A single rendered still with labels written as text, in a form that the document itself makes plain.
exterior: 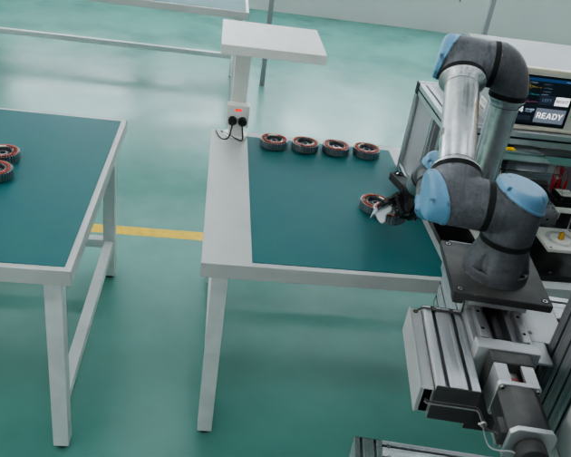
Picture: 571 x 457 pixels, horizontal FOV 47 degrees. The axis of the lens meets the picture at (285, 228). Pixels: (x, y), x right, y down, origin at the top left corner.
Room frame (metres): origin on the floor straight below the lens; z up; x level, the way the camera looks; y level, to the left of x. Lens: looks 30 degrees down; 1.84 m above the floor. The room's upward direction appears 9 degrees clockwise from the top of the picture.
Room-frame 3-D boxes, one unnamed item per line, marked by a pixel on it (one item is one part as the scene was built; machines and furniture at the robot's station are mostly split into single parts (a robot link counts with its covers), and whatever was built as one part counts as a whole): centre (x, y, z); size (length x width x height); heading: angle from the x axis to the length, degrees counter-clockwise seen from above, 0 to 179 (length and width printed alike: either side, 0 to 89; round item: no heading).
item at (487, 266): (1.33, -0.50, 1.09); 0.15 x 0.15 x 0.10
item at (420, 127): (2.36, -0.44, 0.91); 0.28 x 0.03 x 0.32; 8
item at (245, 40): (2.45, 0.16, 0.98); 0.37 x 0.35 x 0.46; 98
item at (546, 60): (2.33, -0.79, 1.22); 0.44 x 0.39 x 0.20; 98
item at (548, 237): (2.03, -0.94, 0.78); 0.15 x 0.15 x 0.01; 8
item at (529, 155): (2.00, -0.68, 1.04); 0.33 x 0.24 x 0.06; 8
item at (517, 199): (1.33, -0.49, 1.20); 0.13 x 0.12 x 0.14; 87
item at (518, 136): (2.33, -0.78, 1.09); 0.68 x 0.44 x 0.05; 98
